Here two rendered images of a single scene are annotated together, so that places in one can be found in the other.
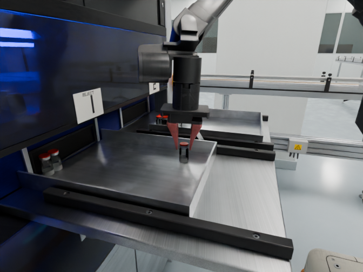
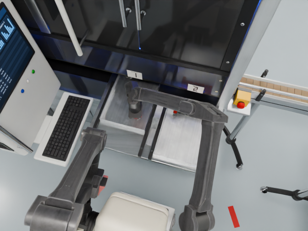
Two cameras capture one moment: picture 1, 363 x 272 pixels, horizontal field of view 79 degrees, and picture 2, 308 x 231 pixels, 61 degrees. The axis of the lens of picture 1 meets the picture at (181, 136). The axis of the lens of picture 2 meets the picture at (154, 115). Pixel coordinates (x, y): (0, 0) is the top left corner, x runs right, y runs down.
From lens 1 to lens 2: 1.38 m
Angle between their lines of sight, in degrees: 71
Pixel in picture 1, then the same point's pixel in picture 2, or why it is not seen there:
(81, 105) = (130, 73)
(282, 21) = not seen: outside the picture
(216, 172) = (128, 130)
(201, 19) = (139, 96)
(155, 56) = (127, 88)
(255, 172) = (127, 145)
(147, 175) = (126, 107)
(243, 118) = not seen: hidden behind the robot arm
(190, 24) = (132, 94)
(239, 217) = not seen: hidden behind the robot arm
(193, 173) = (127, 122)
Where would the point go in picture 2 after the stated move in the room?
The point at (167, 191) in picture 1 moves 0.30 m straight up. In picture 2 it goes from (115, 114) to (106, 85)
